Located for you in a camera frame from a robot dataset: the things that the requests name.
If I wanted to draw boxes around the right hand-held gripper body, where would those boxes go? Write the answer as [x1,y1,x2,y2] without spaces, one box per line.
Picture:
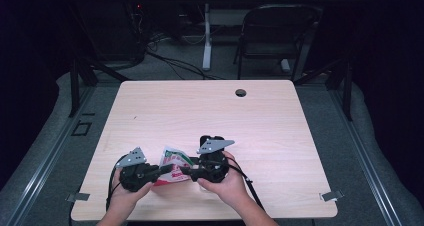
[196,139,236,184]

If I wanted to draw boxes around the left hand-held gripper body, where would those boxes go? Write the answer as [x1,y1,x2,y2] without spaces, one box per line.
[115,146,158,193]

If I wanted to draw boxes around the pink and white plastic packet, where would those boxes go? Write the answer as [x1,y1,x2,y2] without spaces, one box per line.
[152,145,201,187]

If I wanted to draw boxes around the person's right hand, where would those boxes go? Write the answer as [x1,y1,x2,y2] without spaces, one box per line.
[196,150,252,205]

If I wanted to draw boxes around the person's left hand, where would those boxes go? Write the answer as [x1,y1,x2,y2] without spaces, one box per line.
[107,176,155,218]

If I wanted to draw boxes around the white desk leg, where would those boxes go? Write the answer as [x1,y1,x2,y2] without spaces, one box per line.
[201,2,214,72]

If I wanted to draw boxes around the dark equipment rack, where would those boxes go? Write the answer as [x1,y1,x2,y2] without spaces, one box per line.
[122,0,148,64]

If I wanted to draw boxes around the black folding chair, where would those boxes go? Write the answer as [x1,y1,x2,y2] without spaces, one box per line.
[233,4,322,83]

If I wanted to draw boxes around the left hand-held gripper black cable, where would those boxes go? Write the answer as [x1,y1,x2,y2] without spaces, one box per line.
[105,167,123,212]

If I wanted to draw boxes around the hand-held gripper black cable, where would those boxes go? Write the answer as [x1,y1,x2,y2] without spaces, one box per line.
[105,167,123,212]
[226,156,266,212]

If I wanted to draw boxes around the right hand-held gripper black cable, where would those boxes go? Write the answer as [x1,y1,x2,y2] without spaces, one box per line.
[226,156,266,212]

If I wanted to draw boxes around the aluminium floor rail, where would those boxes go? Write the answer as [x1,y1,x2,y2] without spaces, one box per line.
[0,85,98,226]
[332,85,405,226]

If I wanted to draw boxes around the black floor cables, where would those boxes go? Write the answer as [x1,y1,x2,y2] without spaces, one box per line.
[143,32,222,81]

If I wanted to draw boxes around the black metal frame stand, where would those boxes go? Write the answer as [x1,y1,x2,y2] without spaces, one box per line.
[67,56,132,118]
[293,56,355,122]

